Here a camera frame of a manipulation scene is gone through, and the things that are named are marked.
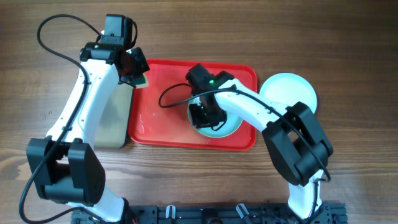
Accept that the green yellow sponge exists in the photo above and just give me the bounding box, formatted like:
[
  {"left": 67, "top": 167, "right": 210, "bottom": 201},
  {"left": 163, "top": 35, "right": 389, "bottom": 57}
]
[{"left": 134, "top": 73, "right": 149, "bottom": 89}]

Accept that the red plastic tray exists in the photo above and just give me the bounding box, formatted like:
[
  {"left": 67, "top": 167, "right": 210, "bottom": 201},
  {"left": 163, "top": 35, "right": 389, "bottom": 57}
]
[{"left": 128, "top": 58, "right": 257, "bottom": 151}]

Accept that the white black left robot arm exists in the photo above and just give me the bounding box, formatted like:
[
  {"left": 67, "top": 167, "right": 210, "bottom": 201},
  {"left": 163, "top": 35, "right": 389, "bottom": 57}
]
[{"left": 19, "top": 42, "right": 149, "bottom": 223}]

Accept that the pale green plate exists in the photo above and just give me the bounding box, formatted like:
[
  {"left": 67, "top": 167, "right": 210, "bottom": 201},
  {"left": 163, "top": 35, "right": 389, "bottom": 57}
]
[{"left": 195, "top": 111, "right": 243, "bottom": 138}]

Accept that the black water tray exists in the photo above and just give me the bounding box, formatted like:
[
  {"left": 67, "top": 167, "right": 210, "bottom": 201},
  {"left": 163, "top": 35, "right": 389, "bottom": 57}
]
[{"left": 95, "top": 84, "right": 133, "bottom": 149}]

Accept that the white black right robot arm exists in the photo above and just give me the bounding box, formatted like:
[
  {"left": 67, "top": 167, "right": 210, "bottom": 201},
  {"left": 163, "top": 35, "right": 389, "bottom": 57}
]
[{"left": 186, "top": 70, "right": 333, "bottom": 222}]

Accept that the white round plate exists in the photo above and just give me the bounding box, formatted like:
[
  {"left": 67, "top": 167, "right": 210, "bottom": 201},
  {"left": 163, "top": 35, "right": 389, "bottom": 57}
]
[{"left": 259, "top": 73, "right": 318, "bottom": 113}]

